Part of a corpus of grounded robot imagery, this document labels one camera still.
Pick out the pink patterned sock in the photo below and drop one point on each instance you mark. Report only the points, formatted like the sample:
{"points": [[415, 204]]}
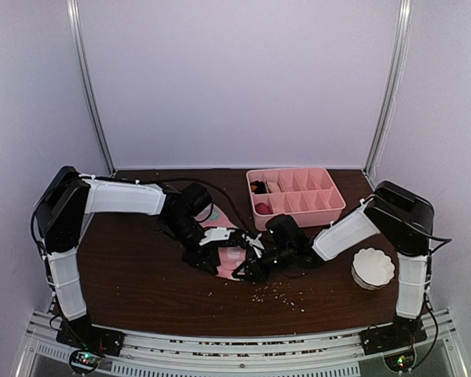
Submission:
{"points": [[231, 258]]}

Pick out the aluminium front rail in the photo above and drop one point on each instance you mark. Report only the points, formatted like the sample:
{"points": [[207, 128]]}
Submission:
{"points": [[333, 353]]}

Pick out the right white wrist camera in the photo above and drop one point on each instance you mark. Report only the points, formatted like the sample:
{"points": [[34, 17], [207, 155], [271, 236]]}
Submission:
{"points": [[255, 241]]}

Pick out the striped beige maroon sock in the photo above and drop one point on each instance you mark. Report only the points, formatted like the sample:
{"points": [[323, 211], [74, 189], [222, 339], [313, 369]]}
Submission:
{"points": [[274, 187]]}

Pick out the maroon rolled sock in tray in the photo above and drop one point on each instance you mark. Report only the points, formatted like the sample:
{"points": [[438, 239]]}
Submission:
{"points": [[263, 209]]}

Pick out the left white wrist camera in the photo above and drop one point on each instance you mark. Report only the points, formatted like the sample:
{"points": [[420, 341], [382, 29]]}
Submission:
{"points": [[215, 234]]}

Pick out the circuit board with leds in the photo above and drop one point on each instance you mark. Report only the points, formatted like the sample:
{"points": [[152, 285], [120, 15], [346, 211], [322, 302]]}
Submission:
{"points": [[83, 362], [400, 362]]}

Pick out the right circuit board with leds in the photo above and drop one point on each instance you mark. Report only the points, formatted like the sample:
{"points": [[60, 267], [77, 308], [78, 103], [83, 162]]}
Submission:
{"points": [[400, 362]]}

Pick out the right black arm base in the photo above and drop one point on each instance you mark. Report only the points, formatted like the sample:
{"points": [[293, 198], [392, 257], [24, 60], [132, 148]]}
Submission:
{"points": [[388, 338]]}

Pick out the black item in tray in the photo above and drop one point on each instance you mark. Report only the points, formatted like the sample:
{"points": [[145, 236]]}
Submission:
{"points": [[258, 187]]}

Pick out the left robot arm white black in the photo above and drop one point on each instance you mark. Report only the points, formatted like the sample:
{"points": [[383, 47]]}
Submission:
{"points": [[59, 218]]}

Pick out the aluminium frame post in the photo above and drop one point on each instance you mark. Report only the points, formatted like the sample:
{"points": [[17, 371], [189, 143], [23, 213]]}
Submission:
{"points": [[397, 62], [87, 84]]}

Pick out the left circuit board with leds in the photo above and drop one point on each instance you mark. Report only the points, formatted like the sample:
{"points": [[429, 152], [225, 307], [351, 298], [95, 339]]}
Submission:
{"points": [[83, 362]]}

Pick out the right aluminium frame post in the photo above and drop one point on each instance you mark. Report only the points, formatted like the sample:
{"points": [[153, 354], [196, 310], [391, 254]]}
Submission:
{"points": [[397, 62]]}

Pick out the pink divided organizer tray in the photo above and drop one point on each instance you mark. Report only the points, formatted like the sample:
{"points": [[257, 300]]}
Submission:
{"points": [[311, 197]]}

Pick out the left aluminium frame post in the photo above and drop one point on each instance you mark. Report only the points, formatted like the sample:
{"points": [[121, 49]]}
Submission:
{"points": [[87, 84]]}

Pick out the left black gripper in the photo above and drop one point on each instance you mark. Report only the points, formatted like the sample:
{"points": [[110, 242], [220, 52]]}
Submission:
{"points": [[194, 258]]}

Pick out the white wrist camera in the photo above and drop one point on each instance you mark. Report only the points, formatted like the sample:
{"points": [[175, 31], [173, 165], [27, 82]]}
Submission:
{"points": [[255, 241], [215, 234]]}

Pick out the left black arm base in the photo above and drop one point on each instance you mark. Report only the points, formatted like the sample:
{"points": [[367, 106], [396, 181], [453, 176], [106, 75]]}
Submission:
{"points": [[100, 341]]}

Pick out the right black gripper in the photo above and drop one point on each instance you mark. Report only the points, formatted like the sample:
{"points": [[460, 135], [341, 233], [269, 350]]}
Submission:
{"points": [[258, 273]]}

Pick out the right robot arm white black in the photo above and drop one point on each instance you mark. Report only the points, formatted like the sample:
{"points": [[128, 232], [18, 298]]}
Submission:
{"points": [[403, 219]]}

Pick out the white scalloped bowl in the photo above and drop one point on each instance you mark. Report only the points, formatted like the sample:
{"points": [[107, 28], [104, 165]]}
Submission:
{"points": [[372, 269]]}

